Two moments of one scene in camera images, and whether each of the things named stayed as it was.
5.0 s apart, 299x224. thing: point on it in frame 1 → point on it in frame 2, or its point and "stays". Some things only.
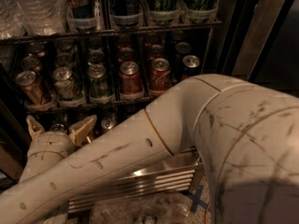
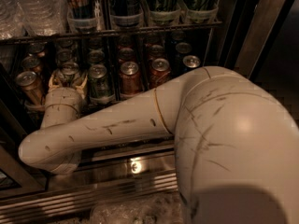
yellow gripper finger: (81, 131) → (80, 88)
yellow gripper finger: (35, 127) → (50, 85)
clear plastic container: (168, 208) stays
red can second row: (126, 54) stays
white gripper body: (49, 144) → (64, 95)
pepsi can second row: (182, 49) stays
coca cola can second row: (156, 51) stays
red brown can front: (130, 79) stays
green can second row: (95, 55) stays
